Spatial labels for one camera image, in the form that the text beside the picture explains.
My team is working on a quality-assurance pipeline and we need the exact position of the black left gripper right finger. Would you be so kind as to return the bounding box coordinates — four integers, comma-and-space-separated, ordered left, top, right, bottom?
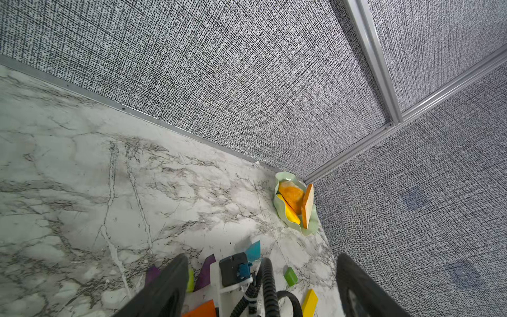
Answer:
336, 253, 409, 316

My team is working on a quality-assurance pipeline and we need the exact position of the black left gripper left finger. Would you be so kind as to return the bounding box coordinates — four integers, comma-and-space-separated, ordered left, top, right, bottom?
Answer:
115, 254, 189, 317

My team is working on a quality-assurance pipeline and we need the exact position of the lime green cylinder block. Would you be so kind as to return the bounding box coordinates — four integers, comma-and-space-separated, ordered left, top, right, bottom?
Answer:
186, 266, 195, 293

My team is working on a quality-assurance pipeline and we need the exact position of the purple triangle block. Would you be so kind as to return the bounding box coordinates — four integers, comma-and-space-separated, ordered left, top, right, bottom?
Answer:
145, 265, 161, 287
194, 254, 216, 291

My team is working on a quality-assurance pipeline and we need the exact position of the orange rectangle block top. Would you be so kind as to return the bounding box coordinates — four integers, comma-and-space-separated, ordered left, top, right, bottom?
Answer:
183, 300, 218, 317

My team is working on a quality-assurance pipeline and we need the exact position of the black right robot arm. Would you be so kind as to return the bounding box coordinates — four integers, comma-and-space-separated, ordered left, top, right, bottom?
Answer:
230, 258, 303, 317

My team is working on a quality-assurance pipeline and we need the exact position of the yellow rectangle block far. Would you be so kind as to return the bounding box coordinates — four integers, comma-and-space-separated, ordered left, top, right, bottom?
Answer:
302, 289, 319, 317

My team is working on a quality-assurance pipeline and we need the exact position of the green cube block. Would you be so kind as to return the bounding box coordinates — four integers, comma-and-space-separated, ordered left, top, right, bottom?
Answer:
283, 267, 298, 287

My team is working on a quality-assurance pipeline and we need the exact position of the teal triangle block far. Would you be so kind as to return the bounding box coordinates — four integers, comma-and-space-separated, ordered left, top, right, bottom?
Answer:
244, 240, 261, 262

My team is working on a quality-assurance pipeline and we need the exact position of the yellow banana toy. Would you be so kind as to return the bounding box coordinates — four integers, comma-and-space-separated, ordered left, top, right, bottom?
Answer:
277, 194, 301, 225

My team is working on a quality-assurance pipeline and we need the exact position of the beige bread slice toy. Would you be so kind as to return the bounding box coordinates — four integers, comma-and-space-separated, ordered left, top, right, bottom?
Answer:
301, 184, 314, 229

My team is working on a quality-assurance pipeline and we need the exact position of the orange round food toy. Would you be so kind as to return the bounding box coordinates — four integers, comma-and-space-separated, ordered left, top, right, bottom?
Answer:
279, 180, 304, 215

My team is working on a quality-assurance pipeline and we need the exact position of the green glass plate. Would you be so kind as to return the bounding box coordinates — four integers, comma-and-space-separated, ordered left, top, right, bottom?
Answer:
273, 172, 319, 236

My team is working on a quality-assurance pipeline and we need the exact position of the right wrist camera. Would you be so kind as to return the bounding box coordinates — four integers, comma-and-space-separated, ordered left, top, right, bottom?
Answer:
210, 252, 254, 316

